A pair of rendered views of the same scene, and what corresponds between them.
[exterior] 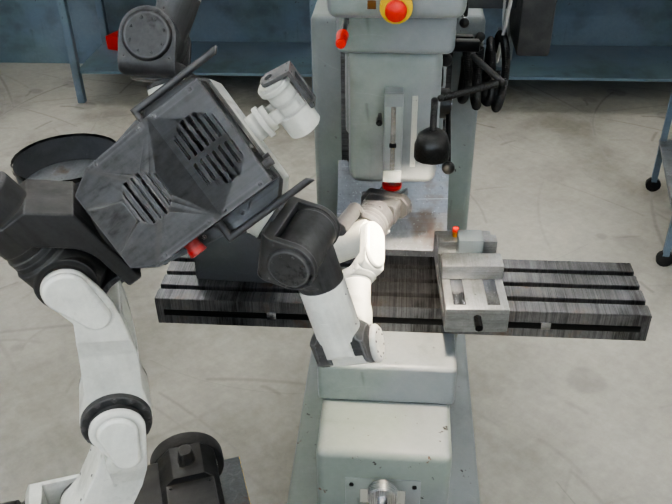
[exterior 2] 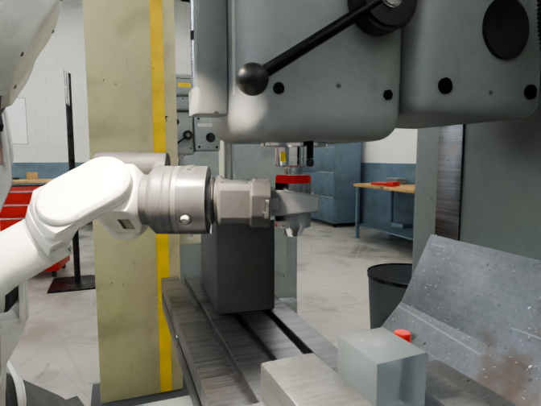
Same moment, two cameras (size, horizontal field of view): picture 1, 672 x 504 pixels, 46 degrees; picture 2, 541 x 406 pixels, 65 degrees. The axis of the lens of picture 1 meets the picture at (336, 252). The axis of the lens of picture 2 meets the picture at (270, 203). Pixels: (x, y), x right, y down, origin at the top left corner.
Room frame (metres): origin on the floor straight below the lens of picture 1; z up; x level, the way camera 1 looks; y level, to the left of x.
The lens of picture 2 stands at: (1.41, -0.62, 1.29)
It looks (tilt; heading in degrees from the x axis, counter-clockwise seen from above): 6 degrees down; 65
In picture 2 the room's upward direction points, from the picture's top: straight up
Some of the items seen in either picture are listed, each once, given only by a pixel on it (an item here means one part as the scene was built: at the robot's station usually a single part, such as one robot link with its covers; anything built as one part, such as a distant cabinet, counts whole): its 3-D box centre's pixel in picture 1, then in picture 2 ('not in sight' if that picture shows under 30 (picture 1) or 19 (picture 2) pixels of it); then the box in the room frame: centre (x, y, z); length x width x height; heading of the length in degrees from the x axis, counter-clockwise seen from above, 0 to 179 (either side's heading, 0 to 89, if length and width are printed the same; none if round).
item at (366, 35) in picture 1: (397, 6); not in sight; (1.72, -0.14, 1.68); 0.34 x 0.24 x 0.10; 175
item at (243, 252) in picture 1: (239, 237); (234, 251); (1.74, 0.25, 1.08); 0.22 x 0.12 x 0.20; 82
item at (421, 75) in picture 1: (394, 104); (297, 13); (1.68, -0.14, 1.47); 0.21 x 0.19 x 0.32; 85
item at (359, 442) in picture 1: (385, 422); not in sight; (1.65, -0.14, 0.48); 0.81 x 0.32 x 0.60; 175
